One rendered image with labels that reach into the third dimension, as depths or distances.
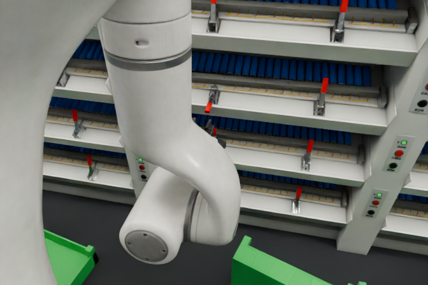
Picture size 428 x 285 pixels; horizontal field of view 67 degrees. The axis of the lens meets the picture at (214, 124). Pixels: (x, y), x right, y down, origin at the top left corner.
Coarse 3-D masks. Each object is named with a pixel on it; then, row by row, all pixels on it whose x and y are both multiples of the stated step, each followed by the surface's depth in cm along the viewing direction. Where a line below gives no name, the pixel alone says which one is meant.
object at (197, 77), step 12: (192, 72) 87; (204, 84) 86; (228, 84) 85; (240, 84) 85; (252, 84) 84; (264, 84) 84; (276, 84) 83; (288, 84) 83; (300, 84) 82; (312, 84) 82; (336, 84) 81; (360, 96) 81; (372, 96) 81
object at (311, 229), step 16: (64, 192) 128; (80, 192) 126; (96, 192) 124; (112, 192) 122; (128, 192) 122; (256, 224) 116; (272, 224) 114; (288, 224) 112; (304, 224) 111; (320, 224) 111; (384, 240) 108; (400, 240) 106; (416, 240) 106
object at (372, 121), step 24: (384, 72) 84; (192, 96) 86; (240, 96) 85; (264, 96) 84; (312, 96) 83; (336, 96) 82; (384, 96) 78; (264, 120) 85; (288, 120) 83; (312, 120) 81; (336, 120) 79; (360, 120) 78; (384, 120) 78
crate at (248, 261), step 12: (240, 252) 87; (252, 252) 87; (240, 264) 85; (252, 264) 84; (264, 264) 84; (276, 264) 84; (288, 264) 84; (240, 276) 89; (252, 276) 86; (264, 276) 83; (276, 276) 82; (288, 276) 82; (300, 276) 82; (312, 276) 82
